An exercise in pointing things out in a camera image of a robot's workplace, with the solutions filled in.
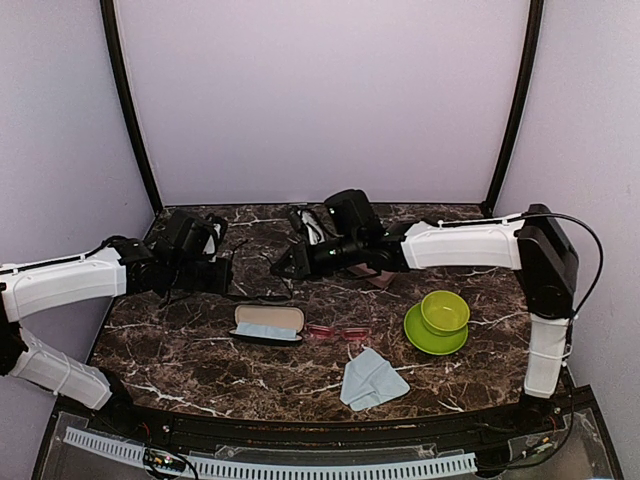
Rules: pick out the black glasses case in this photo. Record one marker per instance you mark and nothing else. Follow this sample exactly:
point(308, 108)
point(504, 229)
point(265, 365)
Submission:
point(279, 316)

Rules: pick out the light blue cloth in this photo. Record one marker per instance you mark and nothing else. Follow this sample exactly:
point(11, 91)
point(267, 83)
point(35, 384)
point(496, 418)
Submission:
point(370, 380)
point(266, 332)

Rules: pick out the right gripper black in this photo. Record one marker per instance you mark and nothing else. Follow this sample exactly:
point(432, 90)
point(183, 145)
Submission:
point(304, 262)

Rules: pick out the pink glasses case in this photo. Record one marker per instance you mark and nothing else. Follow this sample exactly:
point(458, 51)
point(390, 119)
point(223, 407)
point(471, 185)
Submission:
point(379, 279)

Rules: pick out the black aviator sunglasses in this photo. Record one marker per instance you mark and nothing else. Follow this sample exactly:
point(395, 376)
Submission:
point(251, 280)

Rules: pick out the left black frame post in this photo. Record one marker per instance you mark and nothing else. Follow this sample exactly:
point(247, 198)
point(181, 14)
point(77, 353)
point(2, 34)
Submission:
point(126, 101)

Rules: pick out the pink translucent sunglasses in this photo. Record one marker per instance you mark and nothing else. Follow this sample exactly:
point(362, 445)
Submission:
point(349, 334)

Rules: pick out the right black frame post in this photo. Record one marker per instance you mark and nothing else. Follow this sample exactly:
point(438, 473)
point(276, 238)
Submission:
point(516, 112)

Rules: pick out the green bowl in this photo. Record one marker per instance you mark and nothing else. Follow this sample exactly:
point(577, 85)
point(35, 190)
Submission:
point(444, 313)

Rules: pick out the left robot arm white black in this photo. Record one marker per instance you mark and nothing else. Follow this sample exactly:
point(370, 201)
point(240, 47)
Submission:
point(118, 267)

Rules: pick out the black front rail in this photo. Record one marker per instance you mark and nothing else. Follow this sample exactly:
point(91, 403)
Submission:
point(488, 428)

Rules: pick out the black frame post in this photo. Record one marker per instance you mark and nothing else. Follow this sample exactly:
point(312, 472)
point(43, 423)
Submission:
point(516, 112)
point(126, 101)

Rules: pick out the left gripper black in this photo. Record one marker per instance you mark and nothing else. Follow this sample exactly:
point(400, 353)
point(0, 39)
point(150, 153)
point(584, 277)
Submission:
point(224, 276)

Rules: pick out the green plate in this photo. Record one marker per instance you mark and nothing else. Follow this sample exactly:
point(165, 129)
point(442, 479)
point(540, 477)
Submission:
point(426, 341)

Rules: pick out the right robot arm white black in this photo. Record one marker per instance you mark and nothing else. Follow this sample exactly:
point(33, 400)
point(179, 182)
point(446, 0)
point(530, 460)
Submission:
point(532, 244)

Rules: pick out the white slotted cable duct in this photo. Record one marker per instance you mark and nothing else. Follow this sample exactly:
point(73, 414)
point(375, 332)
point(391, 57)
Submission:
point(263, 465)

